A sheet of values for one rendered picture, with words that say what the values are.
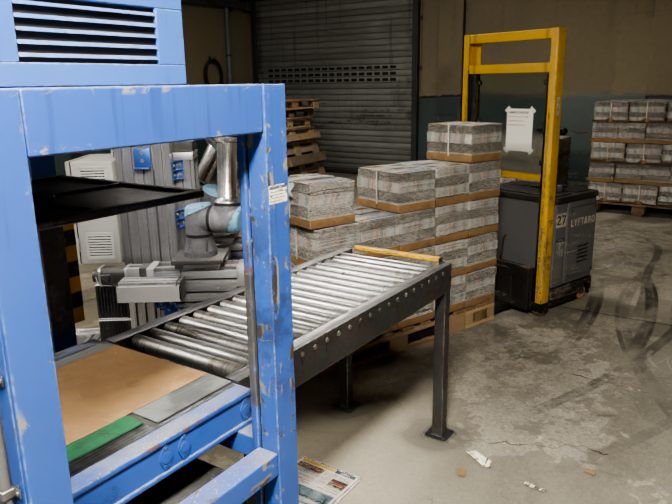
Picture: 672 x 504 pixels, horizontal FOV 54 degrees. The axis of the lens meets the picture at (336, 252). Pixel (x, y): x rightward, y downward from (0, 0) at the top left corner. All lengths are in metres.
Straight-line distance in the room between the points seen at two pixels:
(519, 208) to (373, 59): 6.83
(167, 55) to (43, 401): 0.73
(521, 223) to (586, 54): 5.50
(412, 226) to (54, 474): 2.89
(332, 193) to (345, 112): 8.21
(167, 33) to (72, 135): 0.44
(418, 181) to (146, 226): 1.54
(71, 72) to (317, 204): 2.15
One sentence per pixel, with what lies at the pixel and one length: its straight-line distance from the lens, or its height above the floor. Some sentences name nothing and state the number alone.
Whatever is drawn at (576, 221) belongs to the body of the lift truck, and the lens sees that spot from 4.80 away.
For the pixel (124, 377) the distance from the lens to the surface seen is 1.85.
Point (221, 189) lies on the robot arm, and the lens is 2.84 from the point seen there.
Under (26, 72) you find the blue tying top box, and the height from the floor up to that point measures 1.57.
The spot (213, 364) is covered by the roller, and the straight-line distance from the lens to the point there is 1.89.
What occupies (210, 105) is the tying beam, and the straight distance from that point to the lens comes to 1.28.
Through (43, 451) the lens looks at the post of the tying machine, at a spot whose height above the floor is 1.00.
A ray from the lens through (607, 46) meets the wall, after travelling 9.91.
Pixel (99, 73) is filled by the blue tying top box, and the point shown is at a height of 1.57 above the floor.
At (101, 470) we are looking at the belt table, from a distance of 1.48.
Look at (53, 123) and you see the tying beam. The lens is 1.07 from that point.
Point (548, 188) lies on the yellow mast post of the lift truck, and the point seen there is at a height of 0.87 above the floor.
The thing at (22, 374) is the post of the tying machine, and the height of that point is 1.14.
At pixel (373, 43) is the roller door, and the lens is 11.20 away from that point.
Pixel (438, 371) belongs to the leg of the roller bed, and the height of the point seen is 0.32.
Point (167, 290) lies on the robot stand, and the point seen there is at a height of 0.71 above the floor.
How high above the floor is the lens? 1.55
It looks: 15 degrees down
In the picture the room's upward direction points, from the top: 1 degrees counter-clockwise
